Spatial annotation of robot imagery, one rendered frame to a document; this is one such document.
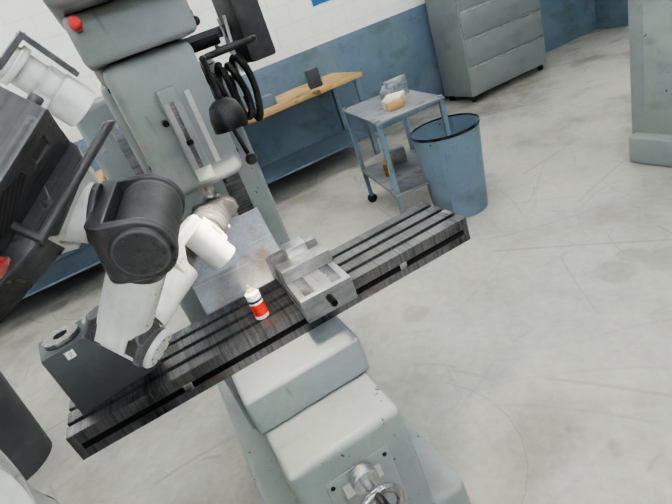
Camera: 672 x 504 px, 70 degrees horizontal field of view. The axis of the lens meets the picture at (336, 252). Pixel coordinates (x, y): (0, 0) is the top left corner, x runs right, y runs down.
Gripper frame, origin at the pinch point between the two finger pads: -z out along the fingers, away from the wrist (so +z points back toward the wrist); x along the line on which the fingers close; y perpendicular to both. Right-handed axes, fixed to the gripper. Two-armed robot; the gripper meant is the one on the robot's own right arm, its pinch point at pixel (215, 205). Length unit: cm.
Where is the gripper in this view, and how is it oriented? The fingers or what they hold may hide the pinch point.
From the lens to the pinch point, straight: 129.6
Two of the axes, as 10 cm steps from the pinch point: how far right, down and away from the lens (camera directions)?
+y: 3.1, 8.4, 4.4
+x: -9.4, 3.3, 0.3
